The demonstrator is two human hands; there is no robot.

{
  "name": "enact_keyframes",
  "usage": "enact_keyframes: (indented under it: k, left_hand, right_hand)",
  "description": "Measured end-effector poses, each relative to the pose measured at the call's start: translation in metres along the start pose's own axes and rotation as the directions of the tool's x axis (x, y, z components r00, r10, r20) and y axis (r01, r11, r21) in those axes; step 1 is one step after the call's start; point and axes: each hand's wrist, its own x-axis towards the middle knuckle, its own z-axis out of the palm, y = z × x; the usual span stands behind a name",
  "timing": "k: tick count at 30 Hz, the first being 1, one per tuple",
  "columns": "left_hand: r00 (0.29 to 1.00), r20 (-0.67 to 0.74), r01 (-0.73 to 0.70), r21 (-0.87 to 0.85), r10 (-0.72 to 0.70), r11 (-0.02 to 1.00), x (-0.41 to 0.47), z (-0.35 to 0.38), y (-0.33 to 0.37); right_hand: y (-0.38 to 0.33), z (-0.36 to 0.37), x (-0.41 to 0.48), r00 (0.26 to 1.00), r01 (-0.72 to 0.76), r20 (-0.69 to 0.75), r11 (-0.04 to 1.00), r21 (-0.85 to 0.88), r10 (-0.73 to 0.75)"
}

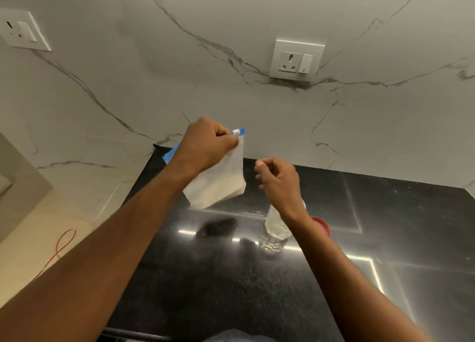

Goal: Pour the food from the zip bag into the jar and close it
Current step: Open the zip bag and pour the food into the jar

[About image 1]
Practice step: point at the clear plastic water bottle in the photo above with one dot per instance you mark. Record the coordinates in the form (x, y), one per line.
(274, 232)

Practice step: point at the person's left fingers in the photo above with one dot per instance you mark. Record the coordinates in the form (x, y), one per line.
(227, 137)

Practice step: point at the person's left forearm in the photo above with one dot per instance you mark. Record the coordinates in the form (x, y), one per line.
(96, 249)

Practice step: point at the person's left hand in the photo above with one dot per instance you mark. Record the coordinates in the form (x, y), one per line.
(200, 145)

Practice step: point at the white wall socket with switch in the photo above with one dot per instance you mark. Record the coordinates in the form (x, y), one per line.
(22, 30)
(296, 61)

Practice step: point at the person's right hand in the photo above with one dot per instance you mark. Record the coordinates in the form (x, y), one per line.
(284, 184)

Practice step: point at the person's right forearm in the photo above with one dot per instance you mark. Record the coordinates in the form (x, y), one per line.
(341, 278)

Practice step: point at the person's right fingers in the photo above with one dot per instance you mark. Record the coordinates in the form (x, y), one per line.
(265, 169)

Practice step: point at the clear zip bag blue slider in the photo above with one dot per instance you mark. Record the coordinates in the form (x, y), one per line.
(220, 182)

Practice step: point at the red bottle cap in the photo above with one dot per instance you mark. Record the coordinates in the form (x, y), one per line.
(323, 225)

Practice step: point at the person's grey clothing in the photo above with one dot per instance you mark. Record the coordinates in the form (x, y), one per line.
(237, 336)

